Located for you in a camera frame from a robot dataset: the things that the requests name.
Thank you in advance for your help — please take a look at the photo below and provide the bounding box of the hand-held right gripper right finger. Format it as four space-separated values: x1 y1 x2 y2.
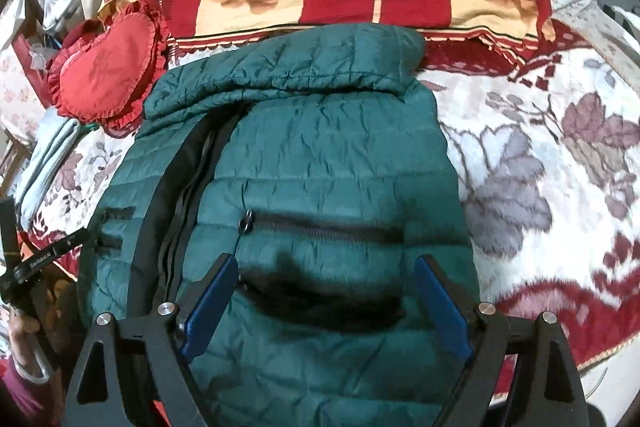
414 254 591 427

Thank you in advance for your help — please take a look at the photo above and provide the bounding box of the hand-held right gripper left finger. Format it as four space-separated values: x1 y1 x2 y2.
64 253 240 427

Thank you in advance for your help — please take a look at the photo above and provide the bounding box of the green puffer jacket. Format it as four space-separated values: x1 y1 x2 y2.
75 22 483 427

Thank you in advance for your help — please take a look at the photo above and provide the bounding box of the person's left hand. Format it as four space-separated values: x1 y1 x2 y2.
7 302 55 380

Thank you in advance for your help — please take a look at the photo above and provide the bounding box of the light blue folded cloth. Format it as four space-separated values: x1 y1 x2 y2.
15 117 84 222

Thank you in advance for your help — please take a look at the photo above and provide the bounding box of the floral fleece blanket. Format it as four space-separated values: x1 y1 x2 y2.
15 0 640 408

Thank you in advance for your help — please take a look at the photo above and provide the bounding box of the red heart-shaped cushion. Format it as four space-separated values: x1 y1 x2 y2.
47 1 173 138

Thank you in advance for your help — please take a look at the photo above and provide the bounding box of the white plastic bag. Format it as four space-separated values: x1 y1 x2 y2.
42 0 82 32

